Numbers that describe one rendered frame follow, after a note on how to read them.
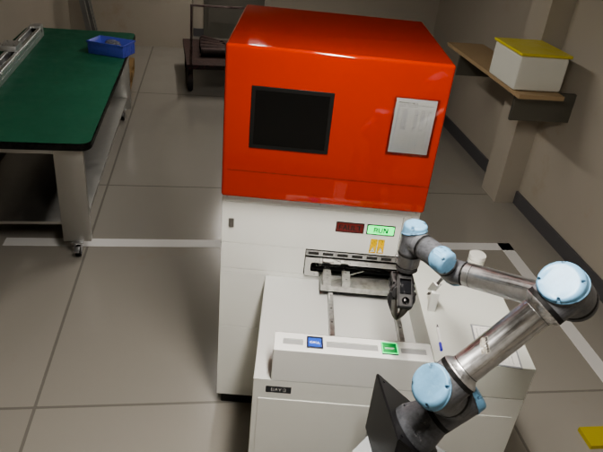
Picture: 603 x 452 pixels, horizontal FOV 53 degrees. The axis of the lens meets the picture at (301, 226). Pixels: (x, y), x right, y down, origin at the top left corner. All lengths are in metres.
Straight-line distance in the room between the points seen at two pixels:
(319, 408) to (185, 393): 1.16
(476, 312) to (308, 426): 0.77
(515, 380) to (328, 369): 0.65
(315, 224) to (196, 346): 1.30
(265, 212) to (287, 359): 0.67
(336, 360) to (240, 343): 0.89
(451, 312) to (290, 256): 0.72
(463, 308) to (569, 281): 0.87
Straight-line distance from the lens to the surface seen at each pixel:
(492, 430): 2.42
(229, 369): 3.01
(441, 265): 1.79
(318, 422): 2.31
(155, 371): 3.37
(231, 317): 2.80
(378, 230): 2.52
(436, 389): 1.63
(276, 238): 2.53
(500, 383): 2.26
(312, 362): 2.10
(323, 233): 2.52
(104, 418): 3.18
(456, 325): 2.31
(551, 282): 1.62
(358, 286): 2.54
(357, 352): 2.10
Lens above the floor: 2.34
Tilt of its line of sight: 30 degrees down
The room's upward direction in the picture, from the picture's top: 6 degrees clockwise
